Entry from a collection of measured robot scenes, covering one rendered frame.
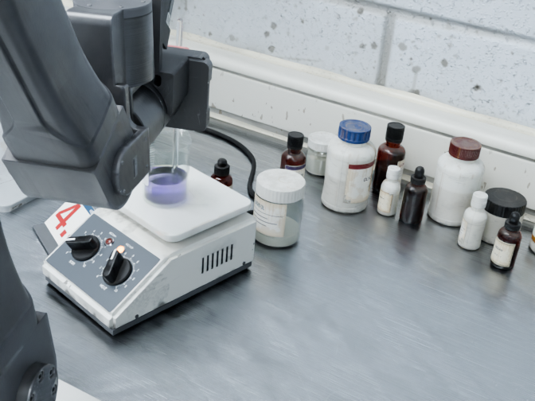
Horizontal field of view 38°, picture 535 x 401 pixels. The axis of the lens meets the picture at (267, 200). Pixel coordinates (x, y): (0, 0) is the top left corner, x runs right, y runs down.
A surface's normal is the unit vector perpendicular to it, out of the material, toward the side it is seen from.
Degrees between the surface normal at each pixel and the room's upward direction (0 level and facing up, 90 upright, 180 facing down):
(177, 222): 0
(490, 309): 0
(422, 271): 0
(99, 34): 89
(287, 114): 90
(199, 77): 89
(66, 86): 86
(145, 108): 47
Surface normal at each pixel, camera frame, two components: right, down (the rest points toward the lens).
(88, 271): -0.28, -0.60
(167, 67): 0.09, -0.88
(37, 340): 0.97, 0.15
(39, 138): -0.22, 0.82
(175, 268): 0.71, 0.40
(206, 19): -0.52, 0.38
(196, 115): -0.17, 0.45
